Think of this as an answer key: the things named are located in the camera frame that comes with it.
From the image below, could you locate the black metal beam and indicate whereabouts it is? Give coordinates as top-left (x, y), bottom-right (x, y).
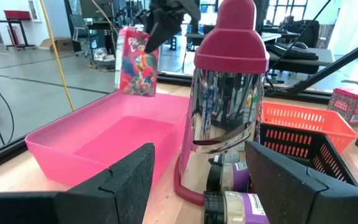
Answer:
top-left (286, 36), bottom-right (358, 95)

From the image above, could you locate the red rolling cart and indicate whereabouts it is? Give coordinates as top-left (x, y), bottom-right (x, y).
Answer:
top-left (0, 9), bottom-right (37, 52)

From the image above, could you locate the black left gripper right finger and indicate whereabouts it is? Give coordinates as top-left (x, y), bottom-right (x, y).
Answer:
top-left (246, 141), bottom-right (358, 224)

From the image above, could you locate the black keyboard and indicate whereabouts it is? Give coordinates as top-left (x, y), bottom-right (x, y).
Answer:
top-left (265, 42), bottom-right (320, 62)

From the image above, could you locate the smoked paprika tin red lid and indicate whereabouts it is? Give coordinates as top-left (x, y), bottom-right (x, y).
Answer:
top-left (327, 87), bottom-right (358, 126)

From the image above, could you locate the red Froot Loops cereal box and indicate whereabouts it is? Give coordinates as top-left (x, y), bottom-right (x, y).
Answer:
top-left (116, 27), bottom-right (160, 97)

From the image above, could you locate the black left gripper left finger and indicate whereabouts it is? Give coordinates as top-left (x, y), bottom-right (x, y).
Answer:
top-left (0, 142), bottom-right (155, 224)

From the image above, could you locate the yellow hanging cable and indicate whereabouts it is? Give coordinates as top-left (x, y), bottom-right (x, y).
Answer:
top-left (39, 0), bottom-right (75, 112)

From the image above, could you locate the cardboard box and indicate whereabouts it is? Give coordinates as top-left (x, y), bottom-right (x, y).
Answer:
top-left (39, 37), bottom-right (75, 52)

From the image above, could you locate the black plastic basket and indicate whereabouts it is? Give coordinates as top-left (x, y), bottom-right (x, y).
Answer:
top-left (259, 123), bottom-right (358, 188)

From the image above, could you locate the purple label spice jar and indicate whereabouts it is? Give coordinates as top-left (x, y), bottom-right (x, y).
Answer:
top-left (203, 190), bottom-right (270, 224)

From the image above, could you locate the orange plastic basket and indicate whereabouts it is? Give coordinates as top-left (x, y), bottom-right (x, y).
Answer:
top-left (261, 101), bottom-right (358, 154)

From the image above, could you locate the pink plastic tray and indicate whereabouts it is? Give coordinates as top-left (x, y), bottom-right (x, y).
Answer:
top-left (25, 90), bottom-right (195, 188)

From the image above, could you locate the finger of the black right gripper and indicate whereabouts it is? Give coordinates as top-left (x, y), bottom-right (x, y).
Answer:
top-left (134, 8), bottom-right (152, 28)
top-left (144, 9), bottom-right (183, 54)

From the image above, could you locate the grey office chair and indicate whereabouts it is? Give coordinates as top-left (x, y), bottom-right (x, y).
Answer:
top-left (69, 14), bottom-right (99, 59)

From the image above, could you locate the steel box grater red handle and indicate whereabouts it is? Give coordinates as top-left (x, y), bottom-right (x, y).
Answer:
top-left (174, 0), bottom-right (270, 207)

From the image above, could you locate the grey desk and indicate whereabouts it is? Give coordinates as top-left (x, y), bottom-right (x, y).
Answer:
top-left (267, 30), bottom-right (336, 75)

